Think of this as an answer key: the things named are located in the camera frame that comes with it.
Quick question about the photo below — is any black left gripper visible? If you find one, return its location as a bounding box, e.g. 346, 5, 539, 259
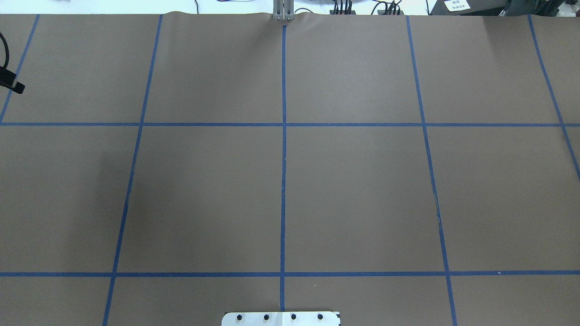
0, 67, 25, 94

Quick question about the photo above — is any aluminium frame post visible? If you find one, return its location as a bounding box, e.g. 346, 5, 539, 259
272, 0, 295, 21

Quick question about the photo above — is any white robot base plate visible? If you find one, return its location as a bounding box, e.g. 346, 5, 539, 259
221, 311, 341, 326

